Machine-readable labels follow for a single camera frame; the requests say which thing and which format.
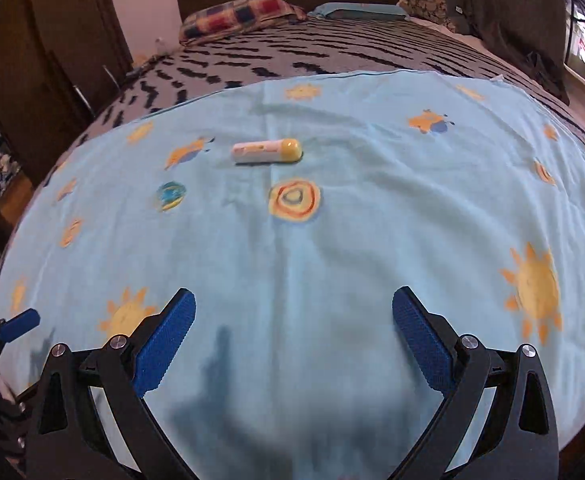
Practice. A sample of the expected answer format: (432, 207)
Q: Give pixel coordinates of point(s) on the white tube with yellow cap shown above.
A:
(262, 151)

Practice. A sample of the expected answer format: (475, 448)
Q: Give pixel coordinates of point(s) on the light blue printed blanket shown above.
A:
(347, 220)

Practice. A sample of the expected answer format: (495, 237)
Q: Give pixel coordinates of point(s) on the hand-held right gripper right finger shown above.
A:
(425, 345)

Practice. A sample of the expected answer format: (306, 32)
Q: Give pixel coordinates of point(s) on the dark curtain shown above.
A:
(517, 20)

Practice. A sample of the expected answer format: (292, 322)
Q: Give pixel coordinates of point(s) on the brown wooden wardrobe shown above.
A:
(57, 35)

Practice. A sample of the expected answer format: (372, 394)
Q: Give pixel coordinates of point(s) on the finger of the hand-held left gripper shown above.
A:
(20, 325)

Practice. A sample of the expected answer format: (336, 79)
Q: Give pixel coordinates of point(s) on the checkered pillow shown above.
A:
(242, 15)

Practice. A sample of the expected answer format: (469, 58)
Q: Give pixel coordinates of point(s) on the grey black patterned bedsheet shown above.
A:
(322, 45)

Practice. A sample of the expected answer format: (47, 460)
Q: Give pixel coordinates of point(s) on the blue pillow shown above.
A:
(357, 10)

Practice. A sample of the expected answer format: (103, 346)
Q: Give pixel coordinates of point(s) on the patterned bag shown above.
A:
(425, 0)

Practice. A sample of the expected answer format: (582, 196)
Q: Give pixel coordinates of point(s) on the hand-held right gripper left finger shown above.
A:
(165, 345)

